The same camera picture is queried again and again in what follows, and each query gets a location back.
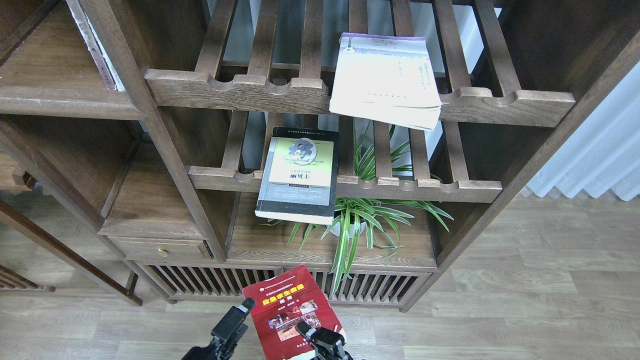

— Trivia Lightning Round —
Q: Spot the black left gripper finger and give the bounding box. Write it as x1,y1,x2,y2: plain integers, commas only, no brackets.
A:
211,298,256,346

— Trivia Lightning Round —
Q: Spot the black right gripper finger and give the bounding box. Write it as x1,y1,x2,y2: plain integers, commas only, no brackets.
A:
295,321,345,351

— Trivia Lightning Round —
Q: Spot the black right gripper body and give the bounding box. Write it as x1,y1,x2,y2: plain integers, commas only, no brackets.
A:
312,347,354,360

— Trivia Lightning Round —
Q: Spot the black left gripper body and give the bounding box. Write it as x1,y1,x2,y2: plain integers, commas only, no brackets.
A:
182,336,236,360

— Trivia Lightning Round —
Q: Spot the red book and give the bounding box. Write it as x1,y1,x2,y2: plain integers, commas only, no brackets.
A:
242,264,345,360

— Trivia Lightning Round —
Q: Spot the grey and green book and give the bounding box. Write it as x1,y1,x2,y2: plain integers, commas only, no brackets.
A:
254,126,339,225

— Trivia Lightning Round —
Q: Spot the brass drawer knob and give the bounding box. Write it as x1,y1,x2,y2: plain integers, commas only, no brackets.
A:
157,247,169,258

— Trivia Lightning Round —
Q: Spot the white plant pot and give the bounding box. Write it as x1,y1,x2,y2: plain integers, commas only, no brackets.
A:
330,215,368,239

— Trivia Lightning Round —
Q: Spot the green spider plant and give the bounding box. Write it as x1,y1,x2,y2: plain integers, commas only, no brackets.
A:
265,122,456,296

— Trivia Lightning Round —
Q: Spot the dark wooden bookshelf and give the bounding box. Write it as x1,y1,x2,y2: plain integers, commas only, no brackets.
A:
1,0,639,312

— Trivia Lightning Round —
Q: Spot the white standing book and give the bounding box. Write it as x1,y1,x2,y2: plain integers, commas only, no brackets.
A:
67,0,126,92

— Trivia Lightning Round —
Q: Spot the white and purple book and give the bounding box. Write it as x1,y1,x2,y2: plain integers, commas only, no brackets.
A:
329,32,442,132

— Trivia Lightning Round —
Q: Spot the white curtain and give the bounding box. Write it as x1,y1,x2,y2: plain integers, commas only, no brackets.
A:
526,64,640,201

